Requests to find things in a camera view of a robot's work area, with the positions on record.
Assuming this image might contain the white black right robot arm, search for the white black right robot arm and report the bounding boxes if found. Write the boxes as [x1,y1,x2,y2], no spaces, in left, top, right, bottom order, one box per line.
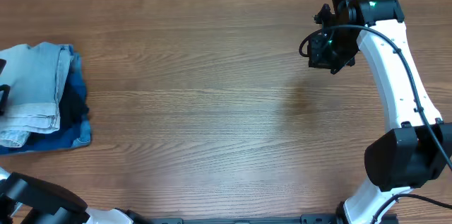
[299,0,451,223]

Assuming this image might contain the dark blue folded garment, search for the dark blue folded garment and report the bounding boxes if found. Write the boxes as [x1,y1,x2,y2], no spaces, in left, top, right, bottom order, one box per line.
[0,71,93,156]

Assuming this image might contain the light blue denim shorts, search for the light blue denim shorts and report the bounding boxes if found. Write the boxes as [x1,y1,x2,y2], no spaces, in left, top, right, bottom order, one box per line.
[1,42,73,148]

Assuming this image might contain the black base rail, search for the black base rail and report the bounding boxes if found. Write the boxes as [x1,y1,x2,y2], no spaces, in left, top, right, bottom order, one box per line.
[146,213,347,224]

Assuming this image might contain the folded blue jeans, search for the folded blue jeans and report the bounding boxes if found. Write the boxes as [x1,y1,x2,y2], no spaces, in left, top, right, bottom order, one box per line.
[66,45,83,81]

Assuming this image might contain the black folded garment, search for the black folded garment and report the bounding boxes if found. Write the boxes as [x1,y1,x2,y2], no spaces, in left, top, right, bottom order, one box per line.
[58,73,89,141]

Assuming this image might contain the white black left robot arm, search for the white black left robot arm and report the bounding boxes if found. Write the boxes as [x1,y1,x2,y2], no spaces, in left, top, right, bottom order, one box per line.
[1,57,147,224]

